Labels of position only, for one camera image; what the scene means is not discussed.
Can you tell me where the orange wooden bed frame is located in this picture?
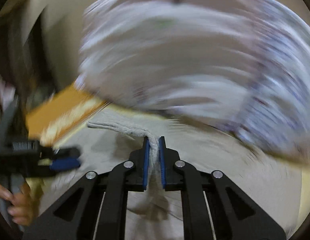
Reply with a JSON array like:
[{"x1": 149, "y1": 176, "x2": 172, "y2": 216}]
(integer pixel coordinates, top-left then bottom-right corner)
[{"x1": 26, "y1": 85, "x2": 107, "y2": 146}]

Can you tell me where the floral printed pillow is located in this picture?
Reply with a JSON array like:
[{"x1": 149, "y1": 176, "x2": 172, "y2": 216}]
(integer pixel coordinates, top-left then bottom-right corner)
[{"x1": 78, "y1": 0, "x2": 310, "y2": 163}]

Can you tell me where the person's left hand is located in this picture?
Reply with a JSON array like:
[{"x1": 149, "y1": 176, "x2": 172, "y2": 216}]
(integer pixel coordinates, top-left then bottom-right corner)
[{"x1": 0, "y1": 182, "x2": 38, "y2": 226}]

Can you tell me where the beige cable-knit sweater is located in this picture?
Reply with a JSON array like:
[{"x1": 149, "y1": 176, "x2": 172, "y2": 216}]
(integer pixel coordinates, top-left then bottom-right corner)
[{"x1": 52, "y1": 109, "x2": 303, "y2": 240}]

